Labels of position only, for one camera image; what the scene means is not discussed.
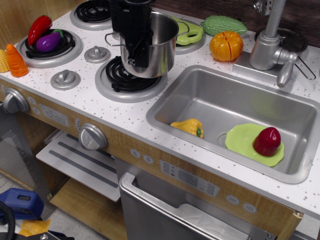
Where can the white oven rack shelf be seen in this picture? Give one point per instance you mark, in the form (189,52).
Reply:
(95,169)

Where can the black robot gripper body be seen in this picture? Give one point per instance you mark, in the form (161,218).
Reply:
(132,19)

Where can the grey open oven door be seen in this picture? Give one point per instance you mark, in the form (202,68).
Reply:
(18,165)

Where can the red toy chili pepper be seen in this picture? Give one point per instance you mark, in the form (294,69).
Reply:
(42,24)

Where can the dark pan with wire handle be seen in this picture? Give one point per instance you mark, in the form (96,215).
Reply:
(291,41)

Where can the red toy pepper half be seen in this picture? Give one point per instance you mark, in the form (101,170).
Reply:
(267,142)

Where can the silver metal sink basin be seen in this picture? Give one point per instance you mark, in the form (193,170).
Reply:
(221,101)

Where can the silver oven dial left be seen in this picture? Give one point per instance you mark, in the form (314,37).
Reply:
(14,102)

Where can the silver stovetop knob front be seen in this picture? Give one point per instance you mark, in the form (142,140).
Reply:
(65,80)

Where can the yellow toy corn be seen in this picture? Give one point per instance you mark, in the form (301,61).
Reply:
(4,64)

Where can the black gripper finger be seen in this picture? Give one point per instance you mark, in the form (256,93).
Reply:
(140,56)

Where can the silver dishwasher door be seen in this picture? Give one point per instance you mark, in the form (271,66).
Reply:
(156,210)

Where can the front right black burner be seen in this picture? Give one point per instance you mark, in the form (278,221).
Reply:
(114,83)

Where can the yellow cloth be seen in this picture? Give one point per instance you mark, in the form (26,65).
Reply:
(33,227)

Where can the silver oven dial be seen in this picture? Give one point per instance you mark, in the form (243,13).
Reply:
(91,138)
(14,102)

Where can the yellow toy bell pepper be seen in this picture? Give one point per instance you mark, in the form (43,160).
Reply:
(192,126)

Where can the orange toy carrot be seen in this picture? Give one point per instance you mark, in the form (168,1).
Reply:
(17,65)

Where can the silver stovetop knob centre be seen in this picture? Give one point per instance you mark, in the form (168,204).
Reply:
(97,54)

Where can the light green toy plate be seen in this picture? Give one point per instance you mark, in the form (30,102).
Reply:
(240,140)

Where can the orange toy pumpkin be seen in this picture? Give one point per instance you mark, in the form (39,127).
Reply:
(226,46)

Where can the left black burner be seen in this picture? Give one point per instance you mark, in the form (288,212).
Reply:
(68,49)

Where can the purple toy eggplant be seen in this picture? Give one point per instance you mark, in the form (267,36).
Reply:
(50,42)

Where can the green toy bitter gourd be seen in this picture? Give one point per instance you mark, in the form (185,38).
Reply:
(216,24)

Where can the silver oven dial right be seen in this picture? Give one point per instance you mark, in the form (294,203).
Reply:
(91,138)

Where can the silver toy faucet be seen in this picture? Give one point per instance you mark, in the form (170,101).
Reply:
(267,53)

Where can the stainless steel pot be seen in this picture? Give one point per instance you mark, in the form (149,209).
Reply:
(162,48)

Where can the silver stovetop knob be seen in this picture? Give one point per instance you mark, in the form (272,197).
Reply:
(65,80)
(97,54)

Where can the green toy cutting board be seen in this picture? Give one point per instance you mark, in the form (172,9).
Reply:
(189,33)

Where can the back black burner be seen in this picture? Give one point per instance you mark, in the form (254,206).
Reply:
(92,15)

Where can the blue plastic clamp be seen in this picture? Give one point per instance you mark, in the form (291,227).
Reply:
(24,204)

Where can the black burner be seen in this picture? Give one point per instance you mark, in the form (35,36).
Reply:
(92,15)
(68,49)
(114,83)

